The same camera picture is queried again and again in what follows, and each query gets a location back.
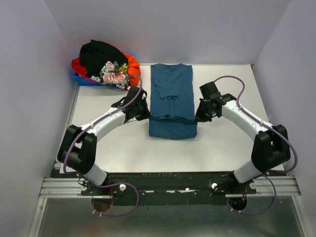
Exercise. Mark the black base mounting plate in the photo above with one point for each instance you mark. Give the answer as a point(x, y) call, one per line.
point(169, 188)

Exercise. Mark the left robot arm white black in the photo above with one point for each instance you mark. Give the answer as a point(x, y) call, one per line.
point(79, 144)

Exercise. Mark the blue plastic bin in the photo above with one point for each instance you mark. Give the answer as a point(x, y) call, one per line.
point(81, 79)

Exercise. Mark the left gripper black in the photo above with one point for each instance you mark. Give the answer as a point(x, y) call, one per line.
point(147, 114)

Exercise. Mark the teal blue t shirt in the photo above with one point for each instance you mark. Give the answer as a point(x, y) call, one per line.
point(172, 102)

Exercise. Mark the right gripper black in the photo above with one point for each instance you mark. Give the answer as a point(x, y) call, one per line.
point(200, 116)

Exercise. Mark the black floral t shirt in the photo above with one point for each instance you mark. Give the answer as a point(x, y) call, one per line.
point(104, 64)

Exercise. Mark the orange t shirt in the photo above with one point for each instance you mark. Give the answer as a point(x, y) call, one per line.
point(133, 67)

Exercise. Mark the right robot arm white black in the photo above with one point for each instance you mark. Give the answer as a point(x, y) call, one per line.
point(270, 142)

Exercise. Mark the aluminium extrusion rail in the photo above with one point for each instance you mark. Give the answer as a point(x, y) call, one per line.
point(283, 186)

